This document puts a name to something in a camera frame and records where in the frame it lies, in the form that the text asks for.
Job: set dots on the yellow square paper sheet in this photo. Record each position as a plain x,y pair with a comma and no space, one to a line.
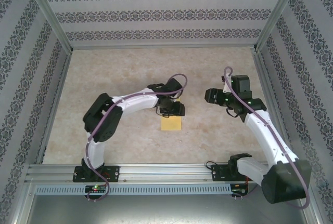
171,124

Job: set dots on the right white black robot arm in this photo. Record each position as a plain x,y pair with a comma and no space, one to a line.
283,185

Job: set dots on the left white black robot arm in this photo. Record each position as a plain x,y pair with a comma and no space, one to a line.
101,120

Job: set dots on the grey sheet metal panel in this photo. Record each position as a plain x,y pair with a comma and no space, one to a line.
166,211

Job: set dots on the aluminium side rail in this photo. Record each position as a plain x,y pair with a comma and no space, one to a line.
261,70
54,107

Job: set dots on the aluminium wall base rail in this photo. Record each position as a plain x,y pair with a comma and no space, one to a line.
161,46

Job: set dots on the aluminium mounting rail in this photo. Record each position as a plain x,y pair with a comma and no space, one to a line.
164,173

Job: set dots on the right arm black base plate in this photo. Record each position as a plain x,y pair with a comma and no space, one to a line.
218,173

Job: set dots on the aluminium corner post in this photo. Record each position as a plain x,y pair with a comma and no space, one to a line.
278,11
46,11

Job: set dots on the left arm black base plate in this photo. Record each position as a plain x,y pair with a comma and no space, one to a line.
113,174

